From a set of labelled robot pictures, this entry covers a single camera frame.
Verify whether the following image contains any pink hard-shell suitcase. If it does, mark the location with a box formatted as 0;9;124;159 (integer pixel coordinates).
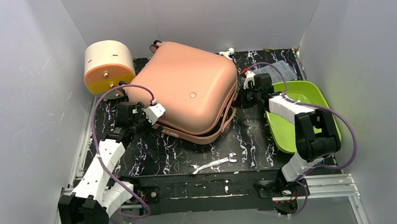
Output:
124;40;238;145

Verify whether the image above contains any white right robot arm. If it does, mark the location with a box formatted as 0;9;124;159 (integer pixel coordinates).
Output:
238;70;341;184

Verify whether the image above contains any silver open-end wrench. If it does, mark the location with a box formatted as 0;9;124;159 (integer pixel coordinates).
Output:
190;153;237;175

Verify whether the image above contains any clear plastic screw box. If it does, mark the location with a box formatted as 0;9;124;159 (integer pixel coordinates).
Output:
258;61;297;83

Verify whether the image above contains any black spring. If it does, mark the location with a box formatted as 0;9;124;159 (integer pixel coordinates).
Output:
146;148;159;163

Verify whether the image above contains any green plastic tray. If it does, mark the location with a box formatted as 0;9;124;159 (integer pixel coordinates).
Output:
266;80;340;154

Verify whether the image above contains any cream cylindrical drum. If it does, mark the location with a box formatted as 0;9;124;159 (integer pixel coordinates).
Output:
84;40;136;97

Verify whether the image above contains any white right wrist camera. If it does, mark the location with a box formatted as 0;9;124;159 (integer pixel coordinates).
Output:
243;68;255;89

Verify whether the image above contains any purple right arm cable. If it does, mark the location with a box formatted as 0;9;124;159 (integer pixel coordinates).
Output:
246;58;361;219

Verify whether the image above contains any aluminium frame rail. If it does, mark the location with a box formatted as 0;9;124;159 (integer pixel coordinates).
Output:
46;97;147;224

